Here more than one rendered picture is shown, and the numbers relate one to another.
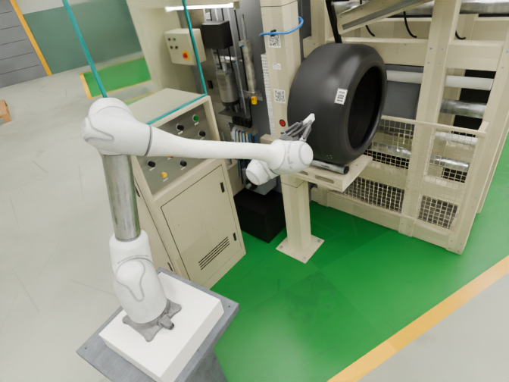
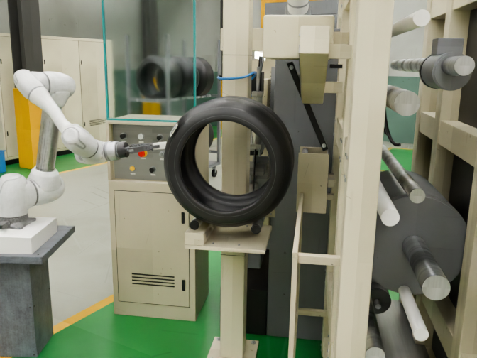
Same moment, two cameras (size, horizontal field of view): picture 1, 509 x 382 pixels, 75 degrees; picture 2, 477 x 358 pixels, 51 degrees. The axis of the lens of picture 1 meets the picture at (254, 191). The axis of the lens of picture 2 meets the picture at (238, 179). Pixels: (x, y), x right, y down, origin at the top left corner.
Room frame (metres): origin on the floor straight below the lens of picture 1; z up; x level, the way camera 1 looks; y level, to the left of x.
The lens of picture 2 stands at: (0.25, -2.30, 1.62)
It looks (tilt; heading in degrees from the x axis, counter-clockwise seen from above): 13 degrees down; 53
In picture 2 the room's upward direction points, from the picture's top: 1 degrees clockwise
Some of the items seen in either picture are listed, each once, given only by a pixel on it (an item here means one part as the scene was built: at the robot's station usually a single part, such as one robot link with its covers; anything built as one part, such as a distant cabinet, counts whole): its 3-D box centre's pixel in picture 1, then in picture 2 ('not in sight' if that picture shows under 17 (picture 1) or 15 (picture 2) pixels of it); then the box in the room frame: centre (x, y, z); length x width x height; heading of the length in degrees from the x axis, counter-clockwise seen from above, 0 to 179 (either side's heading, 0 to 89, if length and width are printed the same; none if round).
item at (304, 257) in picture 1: (300, 244); (233, 351); (1.79, -0.27, 0.01); 0.27 x 0.27 x 0.02; 44
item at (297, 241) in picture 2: (388, 168); (295, 290); (1.68, -0.86, 0.65); 0.90 x 0.02 x 0.70; 44
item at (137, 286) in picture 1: (138, 286); (13, 193); (0.87, 0.51, 0.91); 0.18 x 0.16 x 0.22; 21
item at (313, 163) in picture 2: not in sight; (312, 179); (2.04, -0.58, 1.05); 0.20 x 0.15 x 0.30; 44
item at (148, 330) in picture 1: (153, 312); (11, 219); (0.84, 0.49, 0.77); 0.22 x 0.18 x 0.06; 48
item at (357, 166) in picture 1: (329, 165); (231, 236); (1.62, -0.47, 0.80); 0.37 x 0.36 x 0.02; 134
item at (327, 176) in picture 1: (316, 171); (202, 226); (1.52, -0.36, 0.83); 0.36 x 0.09 x 0.06; 44
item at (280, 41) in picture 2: not in sight; (299, 40); (1.74, -0.77, 1.71); 0.61 x 0.25 x 0.15; 44
